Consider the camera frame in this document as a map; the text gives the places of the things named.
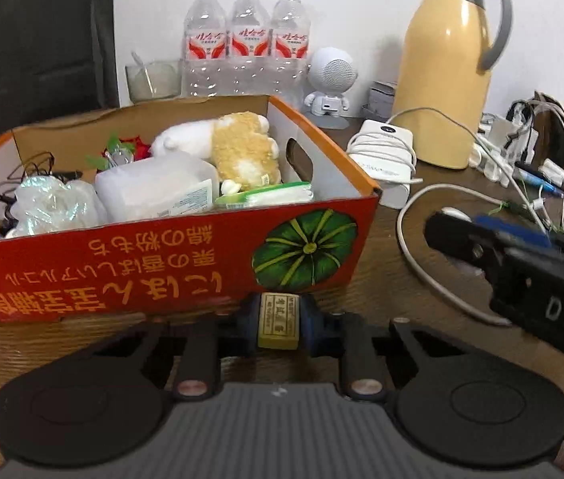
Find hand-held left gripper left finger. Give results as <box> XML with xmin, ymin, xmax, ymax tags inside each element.
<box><xmin>78</xmin><ymin>295</ymin><xmax>259</xmax><ymax>400</ymax></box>

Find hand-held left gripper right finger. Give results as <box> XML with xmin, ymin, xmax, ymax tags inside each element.
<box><xmin>298</xmin><ymin>297</ymin><xmax>467</xmax><ymax>400</ymax></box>

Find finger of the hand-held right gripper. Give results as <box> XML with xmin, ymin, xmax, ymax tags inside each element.
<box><xmin>424</xmin><ymin>212</ymin><xmax>513</xmax><ymax>281</ymax></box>
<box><xmin>474</xmin><ymin>214</ymin><xmax>558</xmax><ymax>249</ymax></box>

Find small yellow box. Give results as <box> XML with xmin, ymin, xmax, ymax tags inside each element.
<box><xmin>257</xmin><ymin>292</ymin><xmax>299</xmax><ymax>350</ymax></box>

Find green tissue packet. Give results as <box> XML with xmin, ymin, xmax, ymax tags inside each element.
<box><xmin>214</xmin><ymin>182</ymin><xmax>314</xmax><ymax>210</ymax></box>

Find red cardboard box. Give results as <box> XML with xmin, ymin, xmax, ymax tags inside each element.
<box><xmin>0</xmin><ymin>95</ymin><xmax>381</xmax><ymax>326</ymax></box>

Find translucent plastic container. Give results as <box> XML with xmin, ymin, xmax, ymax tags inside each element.
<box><xmin>95</xmin><ymin>154</ymin><xmax>221</xmax><ymax>223</ymax></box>

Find white and yellow plush hamster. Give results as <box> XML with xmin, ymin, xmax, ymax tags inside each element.
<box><xmin>149</xmin><ymin>112</ymin><xmax>283</xmax><ymax>196</ymax></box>

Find red and green artificial flower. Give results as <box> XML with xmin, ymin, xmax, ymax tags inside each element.
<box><xmin>86</xmin><ymin>132</ymin><xmax>153</xmax><ymax>168</ymax></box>

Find clear plastic bag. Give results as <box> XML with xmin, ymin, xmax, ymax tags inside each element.
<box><xmin>5</xmin><ymin>176</ymin><xmax>109</xmax><ymax>238</ymax></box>

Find black earphones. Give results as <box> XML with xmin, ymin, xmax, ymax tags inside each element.
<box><xmin>0</xmin><ymin>152</ymin><xmax>84</xmax><ymax>220</ymax></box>

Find blue pen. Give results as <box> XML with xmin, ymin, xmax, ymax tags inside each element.
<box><xmin>512</xmin><ymin>162</ymin><xmax>564</xmax><ymax>199</ymax></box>

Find white power bank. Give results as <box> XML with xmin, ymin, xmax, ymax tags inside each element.
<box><xmin>347</xmin><ymin>120</ymin><xmax>419</xmax><ymax>209</ymax></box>

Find yellow thermos jug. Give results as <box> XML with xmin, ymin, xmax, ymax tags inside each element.
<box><xmin>393</xmin><ymin>0</ymin><xmax>514</xmax><ymax>170</ymax></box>

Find small grey box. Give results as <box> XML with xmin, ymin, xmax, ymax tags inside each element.
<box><xmin>362</xmin><ymin>81</ymin><xmax>398</xmax><ymax>121</ymax></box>

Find white robot speaker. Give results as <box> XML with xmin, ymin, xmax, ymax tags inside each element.
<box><xmin>303</xmin><ymin>47</ymin><xmax>361</xmax><ymax>119</ymax></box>

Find clear water bottle red label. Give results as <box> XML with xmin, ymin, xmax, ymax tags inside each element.
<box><xmin>229</xmin><ymin>0</ymin><xmax>274</xmax><ymax>99</ymax></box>
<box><xmin>182</xmin><ymin>0</ymin><xmax>229</xmax><ymax>99</ymax></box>
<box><xmin>271</xmin><ymin>0</ymin><xmax>312</xmax><ymax>107</ymax></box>

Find glass cup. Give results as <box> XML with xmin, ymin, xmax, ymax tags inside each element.
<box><xmin>125</xmin><ymin>59</ymin><xmax>183</xmax><ymax>105</ymax></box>

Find black paper bag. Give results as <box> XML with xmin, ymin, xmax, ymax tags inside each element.
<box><xmin>0</xmin><ymin>0</ymin><xmax>121</xmax><ymax>161</ymax></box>

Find white charging cable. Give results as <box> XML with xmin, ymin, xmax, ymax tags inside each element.
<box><xmin>395</xmin><ymin>107</ymin><xmax>513</xmax><ymax>328</ymax></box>

